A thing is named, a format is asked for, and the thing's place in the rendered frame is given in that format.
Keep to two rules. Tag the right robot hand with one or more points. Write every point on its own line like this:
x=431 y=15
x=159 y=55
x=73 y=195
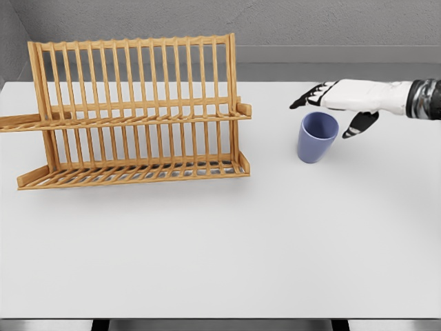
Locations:
x=348 y=94

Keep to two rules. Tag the blue cup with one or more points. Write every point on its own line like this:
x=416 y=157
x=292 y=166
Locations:
x=315 y=145

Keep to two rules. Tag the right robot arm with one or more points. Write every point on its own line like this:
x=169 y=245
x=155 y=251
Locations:
x=410 y=98

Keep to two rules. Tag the wooden dish rack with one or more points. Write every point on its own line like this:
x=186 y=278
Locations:
x=134 y=113

